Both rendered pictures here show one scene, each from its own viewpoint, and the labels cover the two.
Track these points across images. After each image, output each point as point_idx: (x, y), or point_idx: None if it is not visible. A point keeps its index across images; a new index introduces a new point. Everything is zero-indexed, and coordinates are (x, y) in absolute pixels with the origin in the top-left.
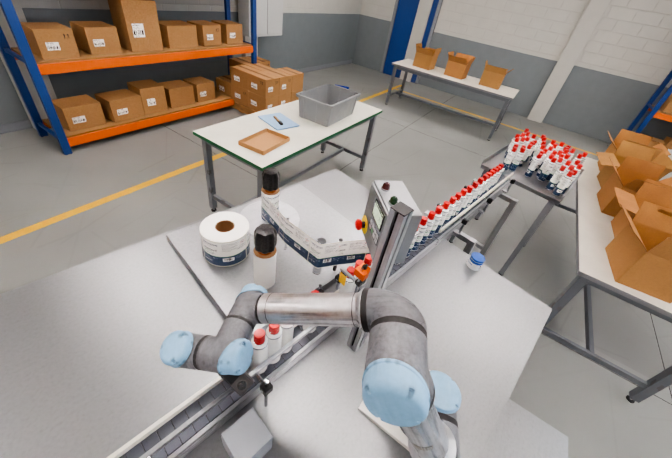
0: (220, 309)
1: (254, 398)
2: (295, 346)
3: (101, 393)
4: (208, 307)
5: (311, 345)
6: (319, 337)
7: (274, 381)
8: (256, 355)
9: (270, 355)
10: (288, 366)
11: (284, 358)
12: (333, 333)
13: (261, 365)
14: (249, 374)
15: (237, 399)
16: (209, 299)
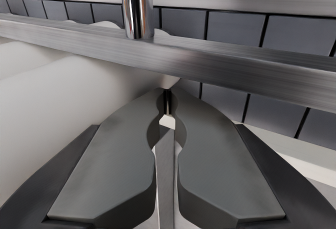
0: (163, 215)
1: None
2: (56, 18)
3: None
4: (183, 221)
5: None
6: None
7: None
8: (18, 133)
9: (75, 53)
10: None
11: (89, 13)
12: None
13: (91, 47)
14: (169, 64)
15: (319, 19)
16: (174, 224)
